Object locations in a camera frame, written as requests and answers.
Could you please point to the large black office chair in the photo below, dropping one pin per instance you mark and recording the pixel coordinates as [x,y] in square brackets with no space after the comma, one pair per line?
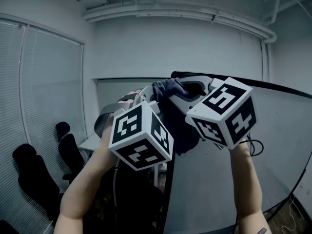
[136,203]

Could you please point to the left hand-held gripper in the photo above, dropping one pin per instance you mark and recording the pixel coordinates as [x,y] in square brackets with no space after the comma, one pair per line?
[136,130]

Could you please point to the person's right forearm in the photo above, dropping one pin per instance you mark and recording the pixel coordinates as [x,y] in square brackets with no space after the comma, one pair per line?
[246,191]

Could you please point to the white whiteboard surface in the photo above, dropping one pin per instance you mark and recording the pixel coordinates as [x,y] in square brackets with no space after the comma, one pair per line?
[207,191]

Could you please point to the person's left forearm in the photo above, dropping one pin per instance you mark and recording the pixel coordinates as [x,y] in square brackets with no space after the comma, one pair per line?
[83,191]

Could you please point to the black office chair with headrest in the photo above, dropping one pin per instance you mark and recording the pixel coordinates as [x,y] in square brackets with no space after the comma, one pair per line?
[70,150]
[36,179]

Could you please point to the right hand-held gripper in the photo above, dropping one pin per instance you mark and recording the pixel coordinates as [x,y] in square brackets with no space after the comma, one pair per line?
[214,118]

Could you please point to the white office desk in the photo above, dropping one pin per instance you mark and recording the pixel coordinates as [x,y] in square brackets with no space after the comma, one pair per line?
[89,144]

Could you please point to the white ceiling pipes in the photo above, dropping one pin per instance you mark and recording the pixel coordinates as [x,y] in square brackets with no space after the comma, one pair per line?
[170,16]

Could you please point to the white window blinds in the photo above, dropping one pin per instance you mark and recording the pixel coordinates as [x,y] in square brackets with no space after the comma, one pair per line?
[48,82]

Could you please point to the grey-blue wiping cloth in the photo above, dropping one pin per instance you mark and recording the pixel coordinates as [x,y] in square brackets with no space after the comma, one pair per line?
[168,86]

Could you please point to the person's left hand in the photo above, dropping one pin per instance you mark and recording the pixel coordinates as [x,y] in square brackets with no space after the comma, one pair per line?
[135,92]

